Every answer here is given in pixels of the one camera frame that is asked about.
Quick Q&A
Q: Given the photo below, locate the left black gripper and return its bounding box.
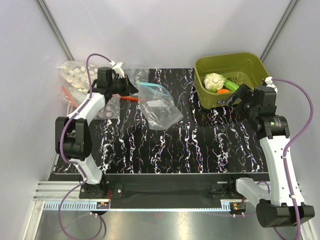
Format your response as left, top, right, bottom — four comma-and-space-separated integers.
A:
109, 74, 139, 97

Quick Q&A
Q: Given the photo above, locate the green vegetable toy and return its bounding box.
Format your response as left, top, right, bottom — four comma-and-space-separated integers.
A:
224, 80, 239, 92

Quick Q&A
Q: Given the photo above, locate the white cauliflower toy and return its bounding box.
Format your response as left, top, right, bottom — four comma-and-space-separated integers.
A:
203, 73, 227, 93

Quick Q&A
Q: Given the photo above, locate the clear blue-zipper bag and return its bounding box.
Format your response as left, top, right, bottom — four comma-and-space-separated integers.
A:
133, 80, 184, 131

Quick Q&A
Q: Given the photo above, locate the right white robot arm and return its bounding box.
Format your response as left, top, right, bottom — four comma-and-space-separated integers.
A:
225, 84, 315, 228

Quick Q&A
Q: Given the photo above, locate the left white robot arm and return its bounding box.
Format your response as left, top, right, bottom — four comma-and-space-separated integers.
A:
55, 73, 138, 198

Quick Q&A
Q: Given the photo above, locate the clear orange-zipper bag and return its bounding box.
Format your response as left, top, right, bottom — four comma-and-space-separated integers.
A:
99, 67, 151, 120

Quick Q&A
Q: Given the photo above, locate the bag of white discs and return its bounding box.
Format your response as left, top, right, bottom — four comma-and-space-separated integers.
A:
57, 60, 90, 93

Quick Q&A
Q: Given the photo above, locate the clear red-zipper bag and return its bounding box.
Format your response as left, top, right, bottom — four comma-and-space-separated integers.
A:
60, 85, 86, 113

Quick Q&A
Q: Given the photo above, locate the orange carrot toy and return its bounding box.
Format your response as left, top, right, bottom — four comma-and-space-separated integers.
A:
216, 88, 230, 94

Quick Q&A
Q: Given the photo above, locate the olive green plastic bin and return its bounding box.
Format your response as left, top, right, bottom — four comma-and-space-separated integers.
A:
194, 52, 269, 109

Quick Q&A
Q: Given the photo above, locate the black marble pattern mat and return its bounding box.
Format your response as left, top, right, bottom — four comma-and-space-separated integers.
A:
89, 68, 268, 174

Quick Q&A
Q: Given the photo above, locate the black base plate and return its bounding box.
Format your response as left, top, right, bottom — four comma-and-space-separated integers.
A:
79, 173, 243, 211

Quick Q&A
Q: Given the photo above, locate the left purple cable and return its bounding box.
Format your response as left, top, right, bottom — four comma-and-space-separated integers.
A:
57, 53, 116, 240

